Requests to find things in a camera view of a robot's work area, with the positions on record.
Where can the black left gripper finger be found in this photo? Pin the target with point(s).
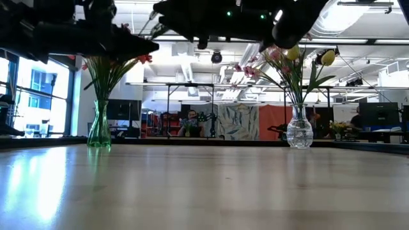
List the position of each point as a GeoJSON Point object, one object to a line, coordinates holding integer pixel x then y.
{"type": "Point", "coordinates": [123, 55]}
{"type": "Point", "coordinates": [134, 43]}

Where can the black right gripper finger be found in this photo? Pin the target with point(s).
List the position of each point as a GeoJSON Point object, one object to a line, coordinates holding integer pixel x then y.
{"type": "Point", "coordinates": [182, 27]}
{"type": "Point", "coordinates": [179, 7]}

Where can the pink artificial flower spray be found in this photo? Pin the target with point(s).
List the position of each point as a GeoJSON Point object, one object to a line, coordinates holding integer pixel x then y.
{"type": "Point", "coordinates": [275, 55]}
{"type": "Point", "coordinates": [250, 72]}
{"type": "Point", "coordinates": [285, 70]}

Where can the background black robot arm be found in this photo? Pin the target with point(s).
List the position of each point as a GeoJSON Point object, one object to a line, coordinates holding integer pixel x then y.
{"type": "Point", "coordinates": [212, 126]}
{"type": "Point", "coordinates": [278, 129]}

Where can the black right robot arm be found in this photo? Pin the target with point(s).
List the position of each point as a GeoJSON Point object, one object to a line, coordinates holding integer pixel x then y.
{"type": "Point", "coordinates": [294, 25]}

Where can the green glass vase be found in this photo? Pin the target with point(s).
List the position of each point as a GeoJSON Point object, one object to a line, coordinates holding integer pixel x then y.
{"type": "Point", "coordinates": [99, 134]}

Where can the small background flower vase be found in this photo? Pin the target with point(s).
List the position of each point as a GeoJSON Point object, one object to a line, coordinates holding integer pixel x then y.
{"type": "Point", "coordinates": [188, 127]}
{"type": "Point", "coordinates": [338, 127]}

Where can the clear glass vase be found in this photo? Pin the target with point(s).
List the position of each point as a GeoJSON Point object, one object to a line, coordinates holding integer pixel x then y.
{"type": "Point", "coordinates": [299, 134]}

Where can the white ceiling conduit bundle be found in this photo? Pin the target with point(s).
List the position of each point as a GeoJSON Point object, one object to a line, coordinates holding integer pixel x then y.
{"type": "Point", "coordinates": [238, 78]}

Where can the black computer monitor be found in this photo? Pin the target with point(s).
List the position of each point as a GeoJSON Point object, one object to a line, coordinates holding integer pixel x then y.
{"type": "Point", "coordinates": [124, 110]}
{"type": "Point", "coordinates": [380, 113]}

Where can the large office window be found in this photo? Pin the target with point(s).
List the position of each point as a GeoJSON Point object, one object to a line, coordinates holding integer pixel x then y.
{"type": "Point", "coordinates": [41, 102]}

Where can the red storage shelf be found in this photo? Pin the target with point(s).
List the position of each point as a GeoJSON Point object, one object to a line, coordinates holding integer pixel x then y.
{"type": "Point", "coordinates": [172, 123]}

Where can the person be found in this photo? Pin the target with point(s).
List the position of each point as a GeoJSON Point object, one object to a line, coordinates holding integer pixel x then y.
{"type": "Point", "coordinates": [356, 121]}
{"type": "Point", "coordinates": [191, 116]}

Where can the leaf patterned panel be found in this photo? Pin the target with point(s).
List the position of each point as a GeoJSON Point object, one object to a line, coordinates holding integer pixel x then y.
{"type": "Point", "coordinates": [238, 121]}

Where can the orange panel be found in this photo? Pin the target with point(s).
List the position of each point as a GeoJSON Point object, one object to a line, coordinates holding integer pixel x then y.
{"type": "Point", "coordinates": [271, 116]}

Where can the dark silhouetted machine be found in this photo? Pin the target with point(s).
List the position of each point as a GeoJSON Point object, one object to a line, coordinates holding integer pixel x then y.
{"type": "Point", "coordinates": [6, 131]}

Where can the black office desk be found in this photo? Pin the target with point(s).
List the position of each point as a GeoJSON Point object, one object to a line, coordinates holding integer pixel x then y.
{"type": "Point", "coordinates": [383, 135]}

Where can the black metal frame stand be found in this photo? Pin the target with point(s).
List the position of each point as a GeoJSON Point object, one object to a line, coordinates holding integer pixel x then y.
{"type": "Point", "coordinates": [328, 99]}
{"type": "Point", "coordinates": [191, 85]}

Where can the silver ventilation duct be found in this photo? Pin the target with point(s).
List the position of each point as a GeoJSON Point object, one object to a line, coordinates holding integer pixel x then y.
{"type": "Point", "coordinates": [329, 22]}

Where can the black table border rail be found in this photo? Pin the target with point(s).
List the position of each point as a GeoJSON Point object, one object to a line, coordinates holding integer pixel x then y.
{"type": "Point", "coordinates": [191, 141]}

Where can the black overhead frame bar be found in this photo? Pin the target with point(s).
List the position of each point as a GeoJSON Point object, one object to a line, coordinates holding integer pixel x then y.
{"type": "Point", "coordinates": [372, 41]}

